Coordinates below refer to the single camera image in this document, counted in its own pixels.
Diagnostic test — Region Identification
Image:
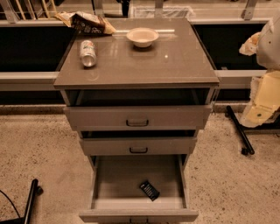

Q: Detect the dark blueberry snack bar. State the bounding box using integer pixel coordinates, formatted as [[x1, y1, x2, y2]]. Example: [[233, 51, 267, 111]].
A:
[[140, 180, 160, 201]]

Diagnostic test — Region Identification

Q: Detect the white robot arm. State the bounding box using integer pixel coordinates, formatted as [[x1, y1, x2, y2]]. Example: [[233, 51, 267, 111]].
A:
[[239, 13, 280, 128]]

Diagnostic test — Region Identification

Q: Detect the grey drawer cabinet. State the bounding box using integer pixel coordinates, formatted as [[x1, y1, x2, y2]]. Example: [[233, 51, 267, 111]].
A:
[[52, 17, 221, 224]]

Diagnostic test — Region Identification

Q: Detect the top grey drawer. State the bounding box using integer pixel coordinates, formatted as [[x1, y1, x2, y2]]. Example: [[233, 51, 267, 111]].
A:
[[65, 106, 211, 131]]

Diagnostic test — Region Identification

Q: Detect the middle grey drawer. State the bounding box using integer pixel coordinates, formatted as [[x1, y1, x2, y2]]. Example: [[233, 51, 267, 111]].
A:
[[80, 137, 197, 156]]

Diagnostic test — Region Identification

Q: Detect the bottom grey open drawer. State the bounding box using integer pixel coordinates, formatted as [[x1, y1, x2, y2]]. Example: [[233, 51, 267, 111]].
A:
[[80, 155, 199, 223]]

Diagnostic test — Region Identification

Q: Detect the white bowl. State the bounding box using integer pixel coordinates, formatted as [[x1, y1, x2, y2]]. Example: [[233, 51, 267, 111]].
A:
[[126, 28, 158, 48]]

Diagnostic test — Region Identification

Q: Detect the silver soda can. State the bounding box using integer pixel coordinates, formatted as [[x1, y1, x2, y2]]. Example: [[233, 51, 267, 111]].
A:
[[80, 40, 97, 67]]

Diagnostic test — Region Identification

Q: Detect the grey metal railing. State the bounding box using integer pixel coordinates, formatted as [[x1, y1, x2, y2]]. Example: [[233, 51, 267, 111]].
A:
[[1, 69, 266, 91]]

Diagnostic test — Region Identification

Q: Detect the clear plastic bin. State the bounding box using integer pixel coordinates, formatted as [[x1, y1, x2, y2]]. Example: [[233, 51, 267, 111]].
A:
[[129, 5, 196, 18]]

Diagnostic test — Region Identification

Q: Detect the brown chip bag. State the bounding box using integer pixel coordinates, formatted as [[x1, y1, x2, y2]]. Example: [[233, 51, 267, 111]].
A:
[[55, 11, 116, 35]]

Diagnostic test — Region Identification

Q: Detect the black stand leg right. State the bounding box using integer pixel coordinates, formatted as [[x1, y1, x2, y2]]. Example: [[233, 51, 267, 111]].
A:
[[226, 106, 255, 156]]

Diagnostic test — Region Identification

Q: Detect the black stand leg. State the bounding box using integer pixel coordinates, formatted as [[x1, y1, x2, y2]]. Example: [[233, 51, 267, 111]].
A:
[[226, 106, 255, 156], [0, 178, 44, 224]]

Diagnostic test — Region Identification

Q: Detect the black stand leg left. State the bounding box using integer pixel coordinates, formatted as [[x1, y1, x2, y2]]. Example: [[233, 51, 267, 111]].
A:
[[0, 178, 44, 224]]

